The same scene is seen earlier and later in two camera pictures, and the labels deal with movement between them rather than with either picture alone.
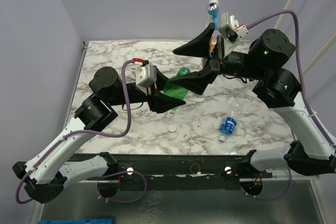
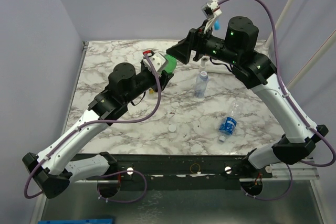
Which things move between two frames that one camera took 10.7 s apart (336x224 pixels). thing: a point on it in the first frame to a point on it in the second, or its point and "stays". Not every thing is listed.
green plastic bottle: x=175 y=90 to x=171 y=63
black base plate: x=148 y=171 stays
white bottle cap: x=172 y=128 stays
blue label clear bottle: x=229 y=124 stays
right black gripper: x=217 y=60 to x=193 y=42
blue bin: x=94 y=221 stays
